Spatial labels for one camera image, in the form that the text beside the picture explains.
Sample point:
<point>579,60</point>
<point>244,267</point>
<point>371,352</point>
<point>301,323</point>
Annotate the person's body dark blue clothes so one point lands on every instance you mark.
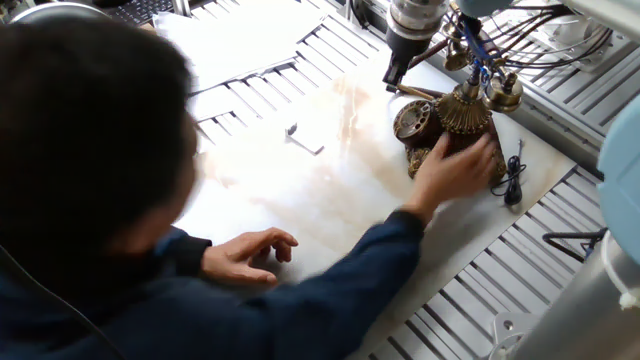
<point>150,320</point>

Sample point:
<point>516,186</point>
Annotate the person's right hand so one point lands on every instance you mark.
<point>450,175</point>

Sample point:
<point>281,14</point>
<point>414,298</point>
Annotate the person's left hand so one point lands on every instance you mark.
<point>240,260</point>

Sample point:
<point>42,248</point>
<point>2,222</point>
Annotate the printed paper stack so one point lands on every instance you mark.
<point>240,40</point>

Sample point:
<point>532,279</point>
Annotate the person's left forearm blue sleeve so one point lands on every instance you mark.
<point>185,255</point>

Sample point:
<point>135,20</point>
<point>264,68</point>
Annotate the person's right forearm blue sleeve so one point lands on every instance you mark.
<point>350,280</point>

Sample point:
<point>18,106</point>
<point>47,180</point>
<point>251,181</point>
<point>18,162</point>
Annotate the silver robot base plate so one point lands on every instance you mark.
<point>505,330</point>

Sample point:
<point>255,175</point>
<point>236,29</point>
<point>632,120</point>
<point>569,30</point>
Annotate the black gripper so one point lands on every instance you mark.
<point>407,47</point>

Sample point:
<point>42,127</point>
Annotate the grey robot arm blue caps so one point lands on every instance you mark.
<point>590,300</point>

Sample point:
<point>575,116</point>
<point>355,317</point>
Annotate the black computer keyboard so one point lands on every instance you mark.
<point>135,11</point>

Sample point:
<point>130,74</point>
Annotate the silver perforated mounting plate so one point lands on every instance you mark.
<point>600,40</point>

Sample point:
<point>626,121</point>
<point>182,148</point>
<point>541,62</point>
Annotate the antique brass phone handset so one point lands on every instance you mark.
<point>495,75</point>

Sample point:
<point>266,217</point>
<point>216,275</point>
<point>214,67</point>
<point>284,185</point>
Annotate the person's head black hair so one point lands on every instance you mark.
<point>90,135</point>

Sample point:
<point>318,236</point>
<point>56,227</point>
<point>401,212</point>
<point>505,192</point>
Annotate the antique red gold telephone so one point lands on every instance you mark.
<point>425,125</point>

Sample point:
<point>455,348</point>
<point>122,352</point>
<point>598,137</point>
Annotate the glossy marble board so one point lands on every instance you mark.
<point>325,190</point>

